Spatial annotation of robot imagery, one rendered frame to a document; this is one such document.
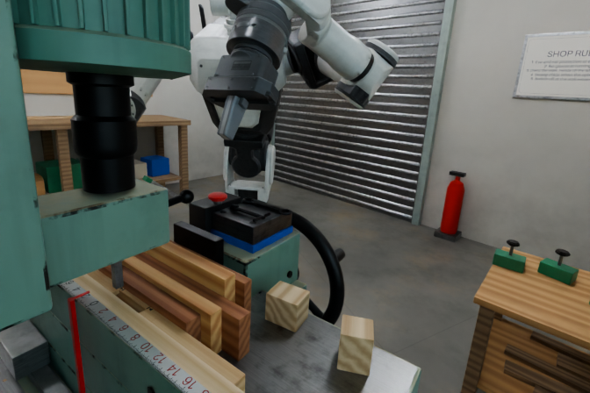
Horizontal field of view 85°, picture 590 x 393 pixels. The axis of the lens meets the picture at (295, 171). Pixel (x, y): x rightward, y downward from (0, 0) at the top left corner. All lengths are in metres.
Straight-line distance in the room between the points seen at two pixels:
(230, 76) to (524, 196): 2.88
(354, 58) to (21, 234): 0.54
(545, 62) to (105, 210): 3.00
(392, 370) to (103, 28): 0.43
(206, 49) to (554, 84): 2.62
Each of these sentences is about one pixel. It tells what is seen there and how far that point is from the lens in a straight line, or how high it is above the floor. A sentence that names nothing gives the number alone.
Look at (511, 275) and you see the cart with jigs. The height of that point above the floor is 0.53.
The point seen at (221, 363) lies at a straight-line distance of 0.36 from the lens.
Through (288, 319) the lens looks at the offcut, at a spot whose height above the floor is 0.91.
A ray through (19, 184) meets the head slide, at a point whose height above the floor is 1.11.
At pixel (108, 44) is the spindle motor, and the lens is 0.31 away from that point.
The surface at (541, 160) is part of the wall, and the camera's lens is 3.12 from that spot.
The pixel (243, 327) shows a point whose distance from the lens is 0.39.
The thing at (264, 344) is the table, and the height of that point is 0.90.
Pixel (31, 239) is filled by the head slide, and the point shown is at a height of 1.07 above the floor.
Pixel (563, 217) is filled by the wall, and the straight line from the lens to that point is 3.19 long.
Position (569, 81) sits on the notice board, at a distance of 3.08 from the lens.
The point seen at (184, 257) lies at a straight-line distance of 0.45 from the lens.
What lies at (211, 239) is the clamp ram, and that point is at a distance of 0.45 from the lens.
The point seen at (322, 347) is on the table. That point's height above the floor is 0.90.
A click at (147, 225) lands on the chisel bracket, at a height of 1.03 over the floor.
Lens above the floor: 1.19
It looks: 14 degrees down
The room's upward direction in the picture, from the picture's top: 3 degrees clockwise
